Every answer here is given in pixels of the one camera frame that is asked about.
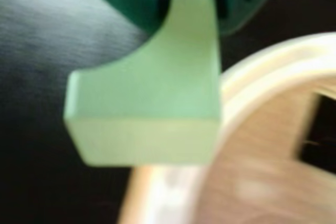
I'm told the pale green U block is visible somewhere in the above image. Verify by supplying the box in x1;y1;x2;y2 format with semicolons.
62;0;223;167

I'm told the white round shape sorter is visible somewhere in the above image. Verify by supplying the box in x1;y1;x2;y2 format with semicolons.
117;31;336;224

